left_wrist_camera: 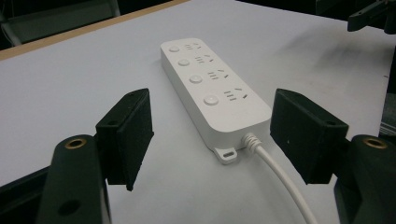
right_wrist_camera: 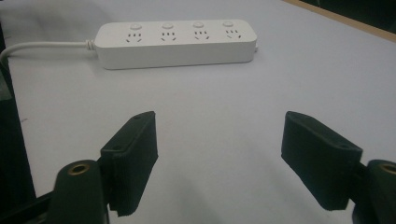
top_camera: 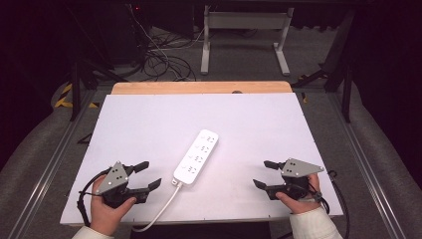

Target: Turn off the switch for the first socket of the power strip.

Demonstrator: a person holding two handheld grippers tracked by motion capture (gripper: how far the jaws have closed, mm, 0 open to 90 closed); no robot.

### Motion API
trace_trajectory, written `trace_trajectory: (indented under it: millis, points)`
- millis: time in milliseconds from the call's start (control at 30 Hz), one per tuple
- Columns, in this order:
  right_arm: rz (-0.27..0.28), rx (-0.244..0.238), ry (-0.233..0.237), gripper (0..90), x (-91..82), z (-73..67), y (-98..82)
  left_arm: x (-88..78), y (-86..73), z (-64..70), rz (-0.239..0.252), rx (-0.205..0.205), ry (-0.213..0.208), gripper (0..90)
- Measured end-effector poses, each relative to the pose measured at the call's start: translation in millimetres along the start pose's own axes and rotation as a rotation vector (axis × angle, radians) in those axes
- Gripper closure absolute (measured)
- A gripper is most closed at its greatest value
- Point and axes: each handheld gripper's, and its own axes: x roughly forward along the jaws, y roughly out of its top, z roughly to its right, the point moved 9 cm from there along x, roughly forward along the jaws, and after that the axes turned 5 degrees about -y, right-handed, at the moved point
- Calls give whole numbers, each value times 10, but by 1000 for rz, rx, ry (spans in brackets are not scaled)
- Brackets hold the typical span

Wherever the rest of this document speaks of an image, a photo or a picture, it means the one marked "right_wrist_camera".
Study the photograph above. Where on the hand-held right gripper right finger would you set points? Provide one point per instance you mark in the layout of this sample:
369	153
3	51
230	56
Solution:
320	161

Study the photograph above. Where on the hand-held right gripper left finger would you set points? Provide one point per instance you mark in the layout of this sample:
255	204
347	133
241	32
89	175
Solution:
130	161

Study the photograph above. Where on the white power strip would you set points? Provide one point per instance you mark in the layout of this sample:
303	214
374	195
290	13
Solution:
174	46

